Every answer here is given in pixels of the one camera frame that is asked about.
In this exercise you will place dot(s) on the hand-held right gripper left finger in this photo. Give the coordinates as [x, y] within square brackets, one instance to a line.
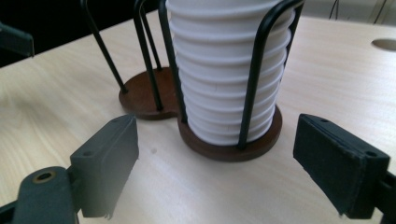
[102, 161]

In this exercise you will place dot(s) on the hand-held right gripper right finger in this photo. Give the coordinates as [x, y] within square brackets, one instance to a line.
[336, 168]

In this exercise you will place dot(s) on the stack of white cups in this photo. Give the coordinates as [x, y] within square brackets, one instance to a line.
[214, 77]

